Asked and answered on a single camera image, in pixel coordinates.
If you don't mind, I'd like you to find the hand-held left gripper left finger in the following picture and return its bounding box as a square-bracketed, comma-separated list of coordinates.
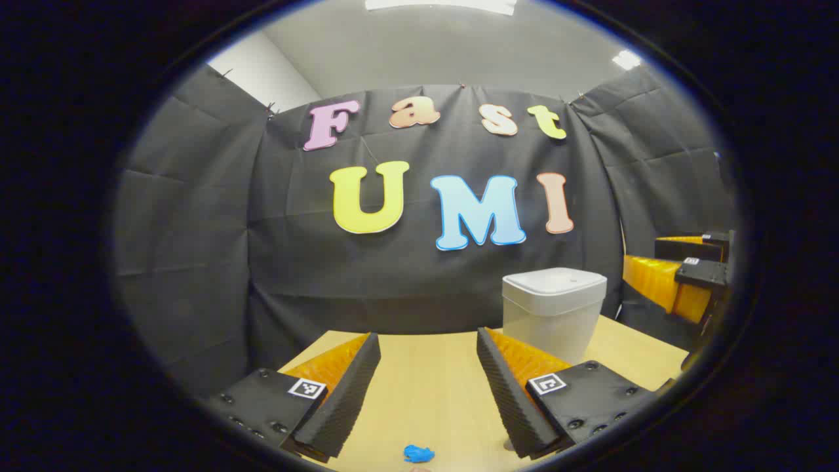
[203, 332, 382, 463]

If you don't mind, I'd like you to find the white desktop garbage bin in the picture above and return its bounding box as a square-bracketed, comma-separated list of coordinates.
[502, 267, 608, 366]

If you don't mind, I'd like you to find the wooden desktop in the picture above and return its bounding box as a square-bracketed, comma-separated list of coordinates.
[279, 315, 690, 472]

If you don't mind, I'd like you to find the long ceiling light panel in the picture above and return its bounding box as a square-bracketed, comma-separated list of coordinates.
[364, 0, 518, 16]

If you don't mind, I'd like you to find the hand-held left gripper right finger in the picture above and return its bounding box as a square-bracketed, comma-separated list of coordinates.
[477, 327, 676, 460]

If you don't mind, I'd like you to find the black backdrop cloth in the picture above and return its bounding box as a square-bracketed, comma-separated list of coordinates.
[111, 64, 738, 401]

